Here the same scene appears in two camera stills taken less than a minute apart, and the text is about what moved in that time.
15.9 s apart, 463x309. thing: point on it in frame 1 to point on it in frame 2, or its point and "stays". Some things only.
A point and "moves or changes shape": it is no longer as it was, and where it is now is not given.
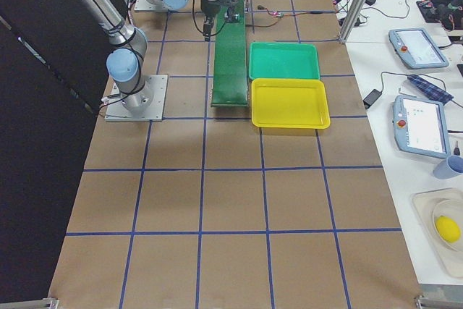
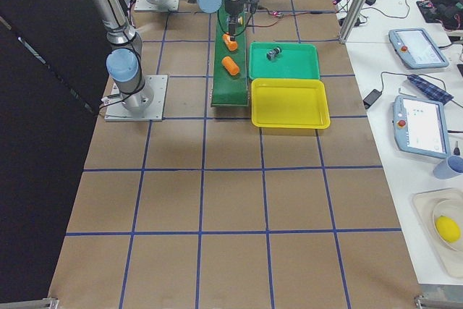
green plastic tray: x=278 y=60 stays
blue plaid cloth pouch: x=430 y=90 stays
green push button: x=232 y=17 moves or changes shape
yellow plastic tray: x=289 y=103 stays
